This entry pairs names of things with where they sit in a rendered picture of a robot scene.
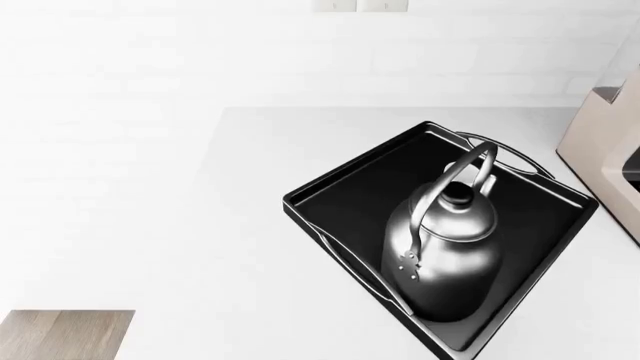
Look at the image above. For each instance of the black rectangular serving tray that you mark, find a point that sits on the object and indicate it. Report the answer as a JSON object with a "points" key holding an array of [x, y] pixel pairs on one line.
{"points": [[345, 195]]}

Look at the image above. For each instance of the shiny metal kettle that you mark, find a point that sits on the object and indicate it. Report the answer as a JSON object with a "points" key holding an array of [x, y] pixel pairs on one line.
{"points": [[450, 247]]}

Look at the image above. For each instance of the beige coffee machine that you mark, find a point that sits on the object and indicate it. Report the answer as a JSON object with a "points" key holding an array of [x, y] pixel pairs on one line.
{"points": [[595, 150]]}

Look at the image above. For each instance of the white wall outlet plate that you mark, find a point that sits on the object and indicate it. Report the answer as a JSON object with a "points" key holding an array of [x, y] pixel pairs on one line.
{"points": [[335, 5], [385, 5]]}

